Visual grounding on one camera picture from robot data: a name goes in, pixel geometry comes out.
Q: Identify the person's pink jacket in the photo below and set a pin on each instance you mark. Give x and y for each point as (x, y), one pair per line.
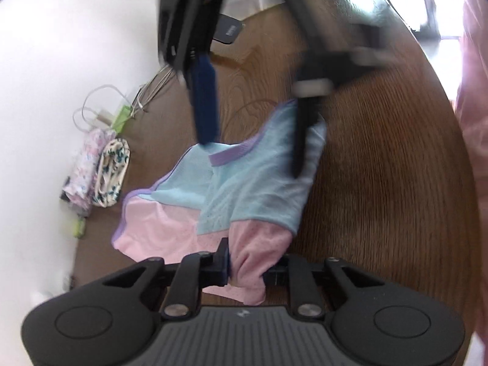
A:
(476, 122)

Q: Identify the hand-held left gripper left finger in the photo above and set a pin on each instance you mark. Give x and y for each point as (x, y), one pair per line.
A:
(223, 267)

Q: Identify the folded pink floral garment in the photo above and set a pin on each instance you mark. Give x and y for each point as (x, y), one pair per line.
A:
(84, 175)

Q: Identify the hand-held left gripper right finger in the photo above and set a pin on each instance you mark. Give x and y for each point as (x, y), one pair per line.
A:
(275, 277)

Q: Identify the folded cream dark-flowered garment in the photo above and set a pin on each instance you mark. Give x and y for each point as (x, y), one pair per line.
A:
(112, 171)

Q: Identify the pink and blue mesh romper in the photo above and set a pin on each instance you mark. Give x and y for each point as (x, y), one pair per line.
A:
(247, 183)

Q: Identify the green wipes pack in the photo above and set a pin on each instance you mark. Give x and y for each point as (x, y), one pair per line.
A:
(79, 228)

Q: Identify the white sheet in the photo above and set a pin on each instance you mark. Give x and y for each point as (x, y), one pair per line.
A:
(251, 5)

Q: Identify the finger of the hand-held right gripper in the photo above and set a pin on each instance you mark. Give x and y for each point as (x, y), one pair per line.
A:
(303, 141)
(206, 99)

